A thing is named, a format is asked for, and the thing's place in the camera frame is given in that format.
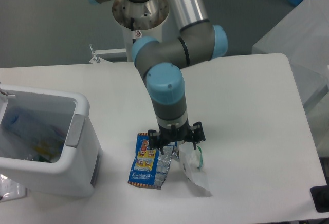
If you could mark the clear plastic sheet under bin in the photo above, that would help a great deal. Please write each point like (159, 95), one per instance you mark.
(11, 190)

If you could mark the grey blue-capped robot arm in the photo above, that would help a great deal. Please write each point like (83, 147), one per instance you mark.
(160, 63)

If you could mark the black device at table edge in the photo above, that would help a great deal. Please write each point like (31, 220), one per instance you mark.
(320, 198)

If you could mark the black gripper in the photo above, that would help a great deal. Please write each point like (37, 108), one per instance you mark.
(194, 134)

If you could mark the white open trash can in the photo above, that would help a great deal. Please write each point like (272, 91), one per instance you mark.
(48, 143)

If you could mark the blue snack wrapper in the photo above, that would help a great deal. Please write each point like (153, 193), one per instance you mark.
(150, 167)

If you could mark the white plastic bag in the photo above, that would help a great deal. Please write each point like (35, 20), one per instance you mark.
(191, 163)

